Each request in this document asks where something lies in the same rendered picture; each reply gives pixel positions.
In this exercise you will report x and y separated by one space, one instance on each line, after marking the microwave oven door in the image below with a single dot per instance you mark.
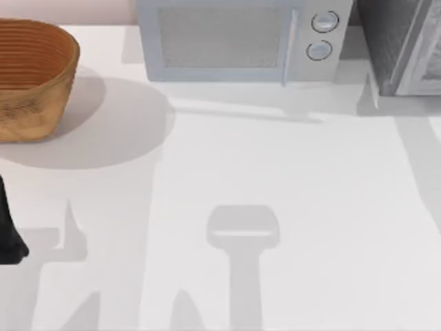
220 38

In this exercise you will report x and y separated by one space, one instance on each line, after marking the microwave knob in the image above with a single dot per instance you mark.
324 21
319 50

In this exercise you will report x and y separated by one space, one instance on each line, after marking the pale microwave oven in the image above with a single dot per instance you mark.
341 41

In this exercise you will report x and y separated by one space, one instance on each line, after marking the woven wooden basket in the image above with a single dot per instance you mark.
31 82

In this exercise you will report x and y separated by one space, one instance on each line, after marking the grey cabinet with dark inside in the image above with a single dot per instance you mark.
389 45

